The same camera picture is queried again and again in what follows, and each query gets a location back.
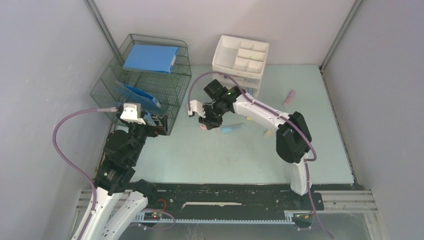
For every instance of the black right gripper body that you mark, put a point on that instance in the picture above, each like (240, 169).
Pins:
(214, 114)

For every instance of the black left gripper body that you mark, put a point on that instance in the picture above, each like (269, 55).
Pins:
(142, 131)

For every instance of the light blue highlighter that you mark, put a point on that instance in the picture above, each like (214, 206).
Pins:
(233, 127)

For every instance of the blue folder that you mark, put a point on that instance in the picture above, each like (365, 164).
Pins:
(151, 58)
(130, 94)

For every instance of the white plastic drawer organizer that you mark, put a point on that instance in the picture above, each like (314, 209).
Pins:
(243, 59)

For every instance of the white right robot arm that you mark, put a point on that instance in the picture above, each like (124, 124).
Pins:
(293, 139)

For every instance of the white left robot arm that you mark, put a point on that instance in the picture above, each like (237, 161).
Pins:
(115, 200)

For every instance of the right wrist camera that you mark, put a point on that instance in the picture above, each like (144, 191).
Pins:
(195, 107)

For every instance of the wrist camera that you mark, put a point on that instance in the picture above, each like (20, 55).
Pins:
(195, 107)
(132, 113)

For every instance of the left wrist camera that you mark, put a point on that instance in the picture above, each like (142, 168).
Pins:
(132, 113)

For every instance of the green wire mesh rack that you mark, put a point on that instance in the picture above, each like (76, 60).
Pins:
(169, 89)

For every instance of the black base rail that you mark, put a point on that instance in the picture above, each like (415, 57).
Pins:
(254, 203)

